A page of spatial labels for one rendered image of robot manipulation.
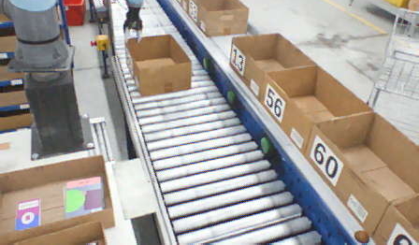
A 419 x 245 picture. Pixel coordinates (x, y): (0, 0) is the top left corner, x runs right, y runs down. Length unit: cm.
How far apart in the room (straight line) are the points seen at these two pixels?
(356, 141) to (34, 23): 132
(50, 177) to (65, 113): 26
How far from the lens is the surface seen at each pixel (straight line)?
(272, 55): 215
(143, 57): 232
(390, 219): 122
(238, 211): 143
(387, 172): 156
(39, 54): 148
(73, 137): 169
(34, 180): 156
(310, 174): 142
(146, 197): 145
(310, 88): 186
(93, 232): 132
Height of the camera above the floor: 184
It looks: 35 degrees down
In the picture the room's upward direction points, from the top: 4 degrees clockwise
